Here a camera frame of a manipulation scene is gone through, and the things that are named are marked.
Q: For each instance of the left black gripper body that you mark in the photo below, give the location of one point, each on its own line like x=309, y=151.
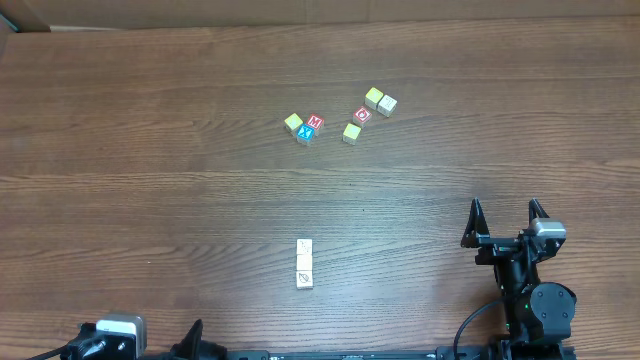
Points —
x=195, y=340

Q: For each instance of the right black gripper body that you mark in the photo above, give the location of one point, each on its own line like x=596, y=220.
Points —
x=505, y=241

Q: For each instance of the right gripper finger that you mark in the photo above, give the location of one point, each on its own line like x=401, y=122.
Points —
x=535, y=210
x=476, y=233

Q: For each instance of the fish picture wooden block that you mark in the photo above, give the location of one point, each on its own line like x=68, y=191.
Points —
x=304, y=246

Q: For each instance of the yellow S block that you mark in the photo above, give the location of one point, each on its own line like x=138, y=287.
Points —
x=304, y=262

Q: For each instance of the leaf picture wooden block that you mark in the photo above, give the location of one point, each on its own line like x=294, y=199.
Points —
x=304, y=280

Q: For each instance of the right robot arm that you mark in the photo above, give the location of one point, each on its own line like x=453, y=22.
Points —
x=538, y=314

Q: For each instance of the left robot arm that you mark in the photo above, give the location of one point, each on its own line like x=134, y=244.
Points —
x=191, y=347

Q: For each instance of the plain wooden block far right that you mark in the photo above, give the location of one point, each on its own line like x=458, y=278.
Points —
x=387, y=105

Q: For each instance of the yellow C block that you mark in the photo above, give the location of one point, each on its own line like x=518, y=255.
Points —
x=351, y=134

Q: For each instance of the red O block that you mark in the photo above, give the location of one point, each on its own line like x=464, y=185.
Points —
x=362, y=116

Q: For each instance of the yellow block far right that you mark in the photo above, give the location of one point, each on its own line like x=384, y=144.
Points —
x=373, y=97

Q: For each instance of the red M block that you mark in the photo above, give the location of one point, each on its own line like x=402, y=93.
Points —
x=316, y=122

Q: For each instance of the blue X block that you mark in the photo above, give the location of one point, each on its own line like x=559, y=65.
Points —
x=305, y=134

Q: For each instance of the yellow block far left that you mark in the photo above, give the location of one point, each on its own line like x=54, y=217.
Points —
x=292, y=123

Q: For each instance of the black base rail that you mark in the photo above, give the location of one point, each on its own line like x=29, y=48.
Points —
x=440, y=353

